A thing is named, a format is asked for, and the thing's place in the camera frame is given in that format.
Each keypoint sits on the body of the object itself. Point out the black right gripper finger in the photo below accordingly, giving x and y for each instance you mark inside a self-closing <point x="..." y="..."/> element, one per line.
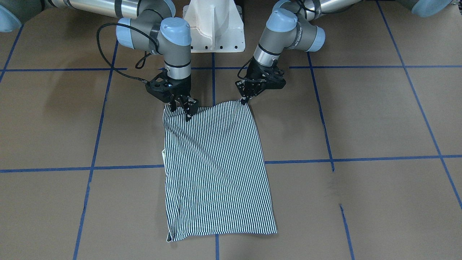
<point x="190" y="106"/>
<point x="173" y="105"/>

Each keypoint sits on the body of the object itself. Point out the navy white striped polo shirt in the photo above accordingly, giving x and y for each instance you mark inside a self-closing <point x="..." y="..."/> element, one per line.
<point x="216" y="180"/>

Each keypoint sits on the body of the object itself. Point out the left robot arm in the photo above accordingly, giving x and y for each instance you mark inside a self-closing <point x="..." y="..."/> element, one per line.
<point x="306" y="21"/>

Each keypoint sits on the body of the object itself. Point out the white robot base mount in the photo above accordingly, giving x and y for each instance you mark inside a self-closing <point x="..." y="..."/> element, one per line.
<point x="215" y="26"/>

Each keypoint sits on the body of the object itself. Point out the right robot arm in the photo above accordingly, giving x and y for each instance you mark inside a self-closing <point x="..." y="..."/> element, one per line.
<point x="147" y="25"/>

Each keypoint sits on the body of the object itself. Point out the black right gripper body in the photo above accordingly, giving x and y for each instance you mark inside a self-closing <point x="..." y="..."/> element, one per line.
<point x="183" y="87"/>

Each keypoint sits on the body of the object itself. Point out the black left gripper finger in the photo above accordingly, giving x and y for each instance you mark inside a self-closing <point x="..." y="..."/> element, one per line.
<point x="246" y="90"/>
<point x="256" y="91"/>

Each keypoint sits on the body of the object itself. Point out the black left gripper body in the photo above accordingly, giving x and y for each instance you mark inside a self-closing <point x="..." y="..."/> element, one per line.
<point x="257" y="71"/>

